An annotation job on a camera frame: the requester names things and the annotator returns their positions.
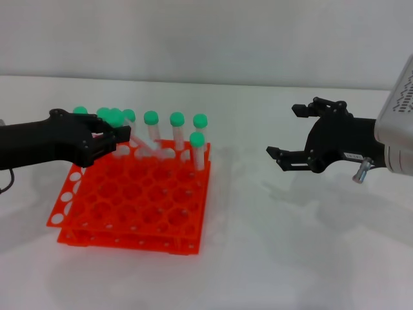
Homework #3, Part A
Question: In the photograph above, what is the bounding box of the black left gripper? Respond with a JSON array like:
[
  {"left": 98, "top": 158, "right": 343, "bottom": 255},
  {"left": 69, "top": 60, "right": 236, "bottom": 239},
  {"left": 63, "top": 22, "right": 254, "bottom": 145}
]
[{"left": 0, "top": 108, "right": 132, "bottom": 171}]

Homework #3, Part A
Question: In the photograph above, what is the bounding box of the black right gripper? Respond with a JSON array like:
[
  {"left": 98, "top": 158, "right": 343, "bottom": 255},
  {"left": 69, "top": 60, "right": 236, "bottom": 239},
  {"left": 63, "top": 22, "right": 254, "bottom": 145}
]
[{"left": 265, "top": 96, "right": 388, "bottom": 175}]

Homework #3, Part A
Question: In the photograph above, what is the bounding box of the orange plastic test tube rack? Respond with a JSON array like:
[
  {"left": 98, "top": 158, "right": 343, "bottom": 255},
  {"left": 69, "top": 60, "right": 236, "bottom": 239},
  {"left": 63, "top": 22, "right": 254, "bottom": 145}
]
[{"left": 46, "top": 134, "right": 211, "bottom": 256}]

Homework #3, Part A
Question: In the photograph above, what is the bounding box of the silver right wrist cable plug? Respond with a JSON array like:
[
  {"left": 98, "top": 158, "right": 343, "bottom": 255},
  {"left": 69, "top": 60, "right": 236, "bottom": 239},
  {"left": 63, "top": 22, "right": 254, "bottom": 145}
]
[{"left": 352, "top": 156, "right": 373, "bottom": 184}]

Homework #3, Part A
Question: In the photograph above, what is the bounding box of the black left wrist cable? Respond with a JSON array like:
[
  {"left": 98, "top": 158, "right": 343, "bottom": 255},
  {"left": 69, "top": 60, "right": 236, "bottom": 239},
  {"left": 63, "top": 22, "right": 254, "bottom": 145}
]
[{"left": 0, "top": 169, "right": 16, "bottom": 194}]

